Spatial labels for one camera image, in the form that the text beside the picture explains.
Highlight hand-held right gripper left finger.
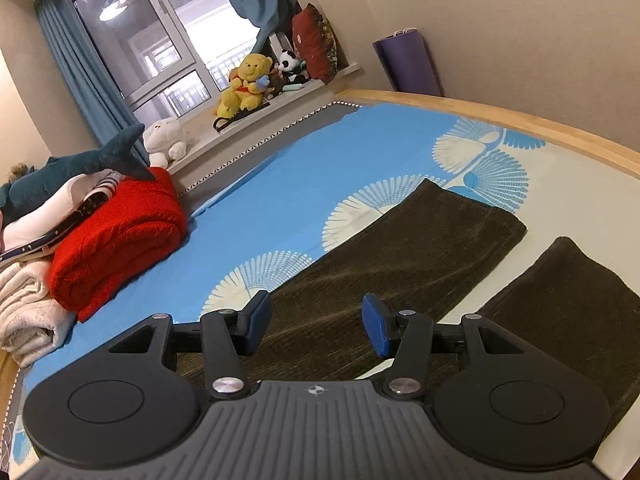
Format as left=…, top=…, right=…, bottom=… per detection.
left=106, top=290, right=273, bottom=402

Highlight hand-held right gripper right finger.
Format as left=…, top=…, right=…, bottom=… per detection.
left=362, top=294, right=525, bottom=402

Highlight brown corduroy pants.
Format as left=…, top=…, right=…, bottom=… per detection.
left=176, top=177, right=640, bottom=433

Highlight blue white patterned bed sheet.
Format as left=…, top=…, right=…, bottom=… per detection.
left=9, top=102, right=640, bottom=480

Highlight red folded blanket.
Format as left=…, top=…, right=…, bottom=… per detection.
left=48, top=167, right=188, bottom=323

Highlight white windowsill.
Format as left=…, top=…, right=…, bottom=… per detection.
left=167, top=62, right=361, bottom=181

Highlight grey mattress pad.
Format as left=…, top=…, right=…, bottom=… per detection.
left=172, top=100, right=361, bottom=196

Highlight white plush toy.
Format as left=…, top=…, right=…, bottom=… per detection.
left=142, top=116, right=190, bottom=168

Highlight yellow orange plush toy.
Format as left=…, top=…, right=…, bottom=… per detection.
left=216, top=75, right=246, bottom=118

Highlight cream folded blanket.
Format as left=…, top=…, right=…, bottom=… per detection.
left=0, top=260, right=76, bottom=368

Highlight blue shark plush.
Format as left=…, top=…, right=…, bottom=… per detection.
left=0, top=124, right=158, bottom=223

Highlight yellow bear plush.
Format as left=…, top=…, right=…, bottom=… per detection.
left=231, top=53, right=275, bottom=111

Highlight panda plush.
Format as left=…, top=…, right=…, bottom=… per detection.
left=274, top=50, right=311, bottom=86

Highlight brown plush toy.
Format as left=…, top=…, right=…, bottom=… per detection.
left=5, top=162, right=36, bottom=186

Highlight red cushion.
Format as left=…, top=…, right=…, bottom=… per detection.
left=291, top=3, right=341, bottom=85

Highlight window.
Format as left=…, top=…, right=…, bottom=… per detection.
left=65, top=0, right=281, bottom=111

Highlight black strap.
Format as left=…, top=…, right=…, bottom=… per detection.
left=212, top=101, right=271, bottom=132

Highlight wooden bed frame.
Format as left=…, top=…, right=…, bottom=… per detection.
left=0, top=88, right=640, bottom=411

